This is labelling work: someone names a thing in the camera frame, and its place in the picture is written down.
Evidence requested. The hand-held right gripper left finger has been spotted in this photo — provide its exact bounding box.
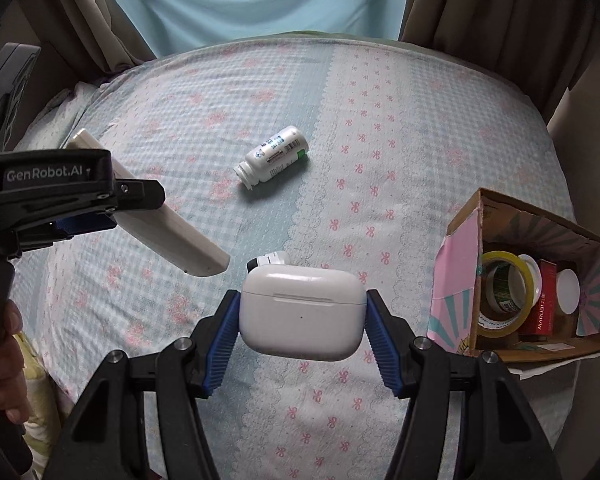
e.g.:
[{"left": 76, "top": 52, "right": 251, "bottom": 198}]
[{"left": 52, "top": 290, "right": 242, "bottom": 480}]

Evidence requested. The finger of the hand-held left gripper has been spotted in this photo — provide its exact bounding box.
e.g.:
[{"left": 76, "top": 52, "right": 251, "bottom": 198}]
[
  {"left": 10, "top": 207, "right": 120, "bottom": 253},
  {"left": 112, "top": 179, "right": 167, "bottom": 213}
]

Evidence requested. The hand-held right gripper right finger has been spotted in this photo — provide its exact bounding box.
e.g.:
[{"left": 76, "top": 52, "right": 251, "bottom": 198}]
[{"left": 365, "top": 289, "right": 563, "bottom": 480}]

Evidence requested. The long white box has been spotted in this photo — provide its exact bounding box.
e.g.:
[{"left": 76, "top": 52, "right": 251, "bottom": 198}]
[{"left": 62, "top": 128, "right": 231, "bottom": 277}]

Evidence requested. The white earbud case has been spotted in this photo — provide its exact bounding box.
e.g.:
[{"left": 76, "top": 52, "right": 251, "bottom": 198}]
[{"left": 238, "top": 266, "right": 368, "bottom": 361}]

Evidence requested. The patterned cardboard box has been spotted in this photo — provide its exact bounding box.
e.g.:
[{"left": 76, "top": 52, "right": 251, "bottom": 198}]
[{"left": 426, "top": 187, "right": 600, "bottom": 361}]

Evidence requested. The clear tape roll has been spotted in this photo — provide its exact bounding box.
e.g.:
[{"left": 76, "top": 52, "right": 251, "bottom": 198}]
[{"left": 477, "top": 307, "right": 523, "bottom": 341}]

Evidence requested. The yellow tape roll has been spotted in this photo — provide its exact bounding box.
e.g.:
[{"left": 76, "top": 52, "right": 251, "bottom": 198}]
[{"left": 481, "top": 250, "right": 537, "bottom": 313}]

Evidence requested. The small red box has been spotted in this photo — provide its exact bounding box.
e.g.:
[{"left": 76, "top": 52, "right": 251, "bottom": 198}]
[{"left": 520, "top": 259, "right": 561, "bottom": 337}]

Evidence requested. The small white jar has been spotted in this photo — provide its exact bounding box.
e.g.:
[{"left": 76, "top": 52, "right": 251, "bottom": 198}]
[{"left": 517, "top": 254, "right": 540, "bottom": 281}]

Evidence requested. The white round jar lid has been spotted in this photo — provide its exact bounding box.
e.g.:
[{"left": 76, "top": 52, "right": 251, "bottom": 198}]
[{"left": 555, "top": 269, "right": 581, "bottom": 313}]

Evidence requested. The person's left hand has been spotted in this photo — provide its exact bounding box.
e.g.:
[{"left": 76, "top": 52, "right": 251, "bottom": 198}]
[{"left": 0, "top": 299, "right": 32, "bottom": 427}]

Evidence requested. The patterned pillow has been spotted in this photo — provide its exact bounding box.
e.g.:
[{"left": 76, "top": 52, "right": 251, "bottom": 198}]
[{"left": 20, "top": 82, "right": 101, "bottom": 151}]

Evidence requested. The small black-capped jar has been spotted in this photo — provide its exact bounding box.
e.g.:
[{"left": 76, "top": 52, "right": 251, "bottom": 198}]
[{"left": 246, "top": 251, "right": 293, "bottom": 273}]

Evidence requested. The white bottle green label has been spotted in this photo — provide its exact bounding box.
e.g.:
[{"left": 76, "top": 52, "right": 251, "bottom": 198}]
[{"left": 234, "top": 126, "right": 308, "bottom": 192}]

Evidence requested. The white paper sheet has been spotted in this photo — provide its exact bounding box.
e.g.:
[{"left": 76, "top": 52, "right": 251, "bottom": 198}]
[{"left": 507, "top": 352, "right": 600, "bottom": 380}]

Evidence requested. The brown curtain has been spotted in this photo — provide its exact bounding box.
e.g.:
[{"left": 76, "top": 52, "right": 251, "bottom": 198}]
[
  {"left": 399, "top": 0, "right": 600, "bottom": 111},
  {"left": 55, "top": 0, "right": 158, "bottom": 86}
]

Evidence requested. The pale yellow cloth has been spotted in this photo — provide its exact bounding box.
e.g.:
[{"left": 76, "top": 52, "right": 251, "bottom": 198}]
[{"left": 12, "top": 332, "right": 63, "bottom": 461}]

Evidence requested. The checked floral bed sheet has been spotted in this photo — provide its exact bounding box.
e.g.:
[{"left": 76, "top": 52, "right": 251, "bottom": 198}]
[{"left": 10, "top": 35, "right": 581, "bottom": 480}]

